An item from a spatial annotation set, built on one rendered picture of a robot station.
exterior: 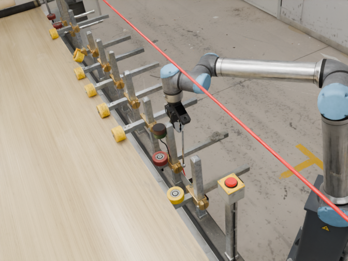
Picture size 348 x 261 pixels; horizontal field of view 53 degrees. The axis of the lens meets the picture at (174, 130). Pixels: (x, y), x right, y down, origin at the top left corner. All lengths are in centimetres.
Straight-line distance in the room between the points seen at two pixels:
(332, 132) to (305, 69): 27
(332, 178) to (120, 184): 95
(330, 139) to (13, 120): 180
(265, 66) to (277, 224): 140
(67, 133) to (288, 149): 184
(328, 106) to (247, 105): 222
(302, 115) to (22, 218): 255
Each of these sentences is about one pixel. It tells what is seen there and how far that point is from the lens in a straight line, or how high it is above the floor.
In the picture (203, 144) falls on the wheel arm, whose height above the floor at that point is 86.
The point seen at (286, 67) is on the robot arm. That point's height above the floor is 139.
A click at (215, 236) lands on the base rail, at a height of 70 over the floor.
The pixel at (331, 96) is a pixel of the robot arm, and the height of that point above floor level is 142.
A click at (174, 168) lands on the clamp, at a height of 86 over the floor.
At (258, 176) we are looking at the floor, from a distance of 289.
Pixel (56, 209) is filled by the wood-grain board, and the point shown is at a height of 90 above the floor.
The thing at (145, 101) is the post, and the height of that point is 112.
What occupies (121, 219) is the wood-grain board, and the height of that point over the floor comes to 90.
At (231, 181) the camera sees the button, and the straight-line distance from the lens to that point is 126.
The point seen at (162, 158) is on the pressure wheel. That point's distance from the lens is 181.
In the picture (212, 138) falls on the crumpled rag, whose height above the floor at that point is 87.
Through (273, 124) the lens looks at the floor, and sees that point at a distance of 333.
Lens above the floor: 221
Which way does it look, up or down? 42 degrees down
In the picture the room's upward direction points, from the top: 9 degrees counter-clockwise
